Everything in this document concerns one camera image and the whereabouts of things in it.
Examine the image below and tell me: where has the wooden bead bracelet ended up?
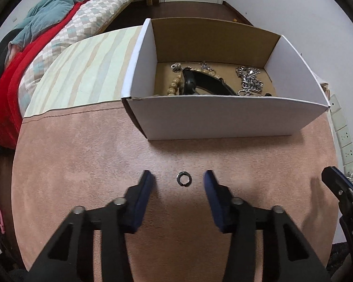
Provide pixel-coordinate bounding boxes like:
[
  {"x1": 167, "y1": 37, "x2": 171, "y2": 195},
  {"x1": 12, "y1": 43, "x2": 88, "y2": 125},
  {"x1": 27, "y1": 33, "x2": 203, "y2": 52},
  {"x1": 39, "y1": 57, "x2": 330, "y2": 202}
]
[{"x1": 165, "y1": 66, "x2": 221, "y2": 97}]

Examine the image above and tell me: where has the black smart watch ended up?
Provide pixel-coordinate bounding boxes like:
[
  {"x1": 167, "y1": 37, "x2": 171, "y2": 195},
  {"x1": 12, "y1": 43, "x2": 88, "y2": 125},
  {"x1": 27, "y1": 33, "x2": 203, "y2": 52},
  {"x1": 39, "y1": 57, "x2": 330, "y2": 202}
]
[{"x1": 181, "y1": 68, "x2": 239, "y2": 96}]

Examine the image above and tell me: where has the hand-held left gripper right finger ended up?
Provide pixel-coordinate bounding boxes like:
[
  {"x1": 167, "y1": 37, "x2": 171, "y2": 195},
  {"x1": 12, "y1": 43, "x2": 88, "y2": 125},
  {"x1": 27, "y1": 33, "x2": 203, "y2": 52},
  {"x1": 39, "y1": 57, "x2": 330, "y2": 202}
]
[{"x1": 203, "y1": 169, "x2": 331, "y2": 282}]

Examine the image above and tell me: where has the chunky silver chain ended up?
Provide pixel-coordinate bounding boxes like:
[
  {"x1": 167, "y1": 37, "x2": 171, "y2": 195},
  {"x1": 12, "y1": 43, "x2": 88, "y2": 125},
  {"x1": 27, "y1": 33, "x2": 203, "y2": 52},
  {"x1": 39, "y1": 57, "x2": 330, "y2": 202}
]
[{"x1": 235, "y1": 66, "x2": 264, "y2": 97}]

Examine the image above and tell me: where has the white cardboard box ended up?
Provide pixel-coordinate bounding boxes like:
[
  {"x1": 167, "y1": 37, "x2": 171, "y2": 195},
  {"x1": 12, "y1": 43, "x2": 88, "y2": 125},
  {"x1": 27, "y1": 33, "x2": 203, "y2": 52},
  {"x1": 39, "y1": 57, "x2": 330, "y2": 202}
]
[{"x1": 121, "y1": 18, "x2": 331, "y2": 141}]

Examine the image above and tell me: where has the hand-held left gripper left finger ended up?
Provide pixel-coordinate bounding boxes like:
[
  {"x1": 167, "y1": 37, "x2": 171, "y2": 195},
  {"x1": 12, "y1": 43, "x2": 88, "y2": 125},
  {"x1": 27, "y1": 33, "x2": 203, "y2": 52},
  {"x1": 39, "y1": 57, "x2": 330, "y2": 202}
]
[{"x1": 25, "y1": 170, "x2": 156, "y2": 282}]

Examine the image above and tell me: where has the teal quilt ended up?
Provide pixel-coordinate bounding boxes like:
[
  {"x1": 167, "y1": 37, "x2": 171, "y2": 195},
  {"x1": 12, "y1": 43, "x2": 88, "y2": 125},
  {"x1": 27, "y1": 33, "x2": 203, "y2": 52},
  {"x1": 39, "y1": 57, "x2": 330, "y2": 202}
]
[{"x1": 9, "y1": 0, "x2": 153, "y2": 49}]

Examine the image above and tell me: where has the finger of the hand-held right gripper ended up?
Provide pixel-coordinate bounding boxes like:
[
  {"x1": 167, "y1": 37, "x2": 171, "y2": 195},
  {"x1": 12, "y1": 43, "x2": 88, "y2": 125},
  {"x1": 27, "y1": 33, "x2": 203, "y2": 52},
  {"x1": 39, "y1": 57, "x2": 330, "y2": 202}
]
[{"x1": 321, "y1": 166, "x2": 353, "y2": 209}]

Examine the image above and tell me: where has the dark fuzzy cloth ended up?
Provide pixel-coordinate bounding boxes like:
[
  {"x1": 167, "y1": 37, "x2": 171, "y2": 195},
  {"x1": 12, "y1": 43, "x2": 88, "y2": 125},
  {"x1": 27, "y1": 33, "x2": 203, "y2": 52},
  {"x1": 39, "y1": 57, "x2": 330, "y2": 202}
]
[{"x1": 326, "y1": 242, "x2": 353, "y2": 282}]

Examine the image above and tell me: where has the grey white checkered quilt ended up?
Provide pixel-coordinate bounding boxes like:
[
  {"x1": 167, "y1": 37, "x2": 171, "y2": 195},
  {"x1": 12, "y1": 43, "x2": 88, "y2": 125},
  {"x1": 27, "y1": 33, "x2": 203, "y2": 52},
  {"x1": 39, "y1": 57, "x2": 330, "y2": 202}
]
[{"x1": 18, "y1": 0, "x2": 152, "y2": 94}]

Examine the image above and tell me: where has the white wall socket strip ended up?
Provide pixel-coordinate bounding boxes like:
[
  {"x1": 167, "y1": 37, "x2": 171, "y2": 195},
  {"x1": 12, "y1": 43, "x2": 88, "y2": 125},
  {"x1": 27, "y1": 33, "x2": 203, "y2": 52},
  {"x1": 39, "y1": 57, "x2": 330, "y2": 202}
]
[{"x1": 321, "y1": 82, "x2": 353, "y2": 183}]

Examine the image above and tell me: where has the thin silver bracelet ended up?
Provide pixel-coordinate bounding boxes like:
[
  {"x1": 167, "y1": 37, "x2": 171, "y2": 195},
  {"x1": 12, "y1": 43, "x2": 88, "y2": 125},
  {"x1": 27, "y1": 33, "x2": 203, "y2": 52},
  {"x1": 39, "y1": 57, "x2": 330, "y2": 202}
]
[{"x1": 194, "y1": 61, "x2": 214, "y2": 71}]

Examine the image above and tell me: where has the bed with blankets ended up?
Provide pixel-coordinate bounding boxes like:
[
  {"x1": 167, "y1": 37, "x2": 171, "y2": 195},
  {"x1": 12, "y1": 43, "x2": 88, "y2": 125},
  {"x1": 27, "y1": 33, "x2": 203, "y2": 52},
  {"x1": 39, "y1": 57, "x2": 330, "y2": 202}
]
[{"x1": 0, "y1": 0, "x2": 127, "y2": 150}]

